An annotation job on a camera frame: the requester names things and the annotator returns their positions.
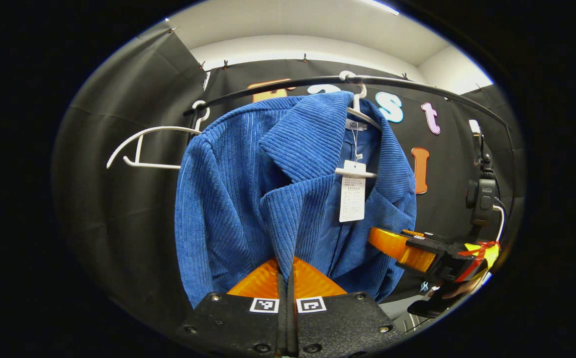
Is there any small white plastic hanger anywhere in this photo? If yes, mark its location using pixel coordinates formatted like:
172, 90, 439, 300
106, 100, 212, 171

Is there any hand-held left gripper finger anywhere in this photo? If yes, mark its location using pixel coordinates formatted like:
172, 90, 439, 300
174, 256, 288, 358
288, 256, 409, 358

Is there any large white plastic hanger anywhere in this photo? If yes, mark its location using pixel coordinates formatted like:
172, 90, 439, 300
335, 71, 384, 179

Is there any ceiling light panel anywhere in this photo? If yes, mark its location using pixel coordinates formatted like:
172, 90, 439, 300
360, 0, 401, 16

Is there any black metal clothes rack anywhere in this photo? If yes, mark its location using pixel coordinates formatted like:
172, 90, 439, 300
183, 74, 520, 234

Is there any blue corduroy jacket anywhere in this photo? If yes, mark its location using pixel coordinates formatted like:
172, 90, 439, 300
175, 91, 418, 310

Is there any black backdrop cloth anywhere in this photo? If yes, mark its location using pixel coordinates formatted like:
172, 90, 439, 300
52, 22, 527, 341

